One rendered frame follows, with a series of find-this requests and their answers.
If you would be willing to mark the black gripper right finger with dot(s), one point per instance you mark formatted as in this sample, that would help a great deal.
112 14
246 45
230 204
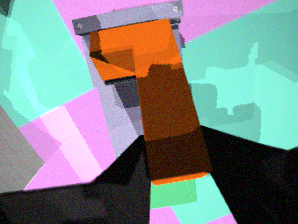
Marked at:
259 183

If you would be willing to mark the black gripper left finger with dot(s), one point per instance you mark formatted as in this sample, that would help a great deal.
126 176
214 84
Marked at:
121 194

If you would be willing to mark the orange l-shaped part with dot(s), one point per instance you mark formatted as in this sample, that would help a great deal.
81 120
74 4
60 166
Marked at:
175 147

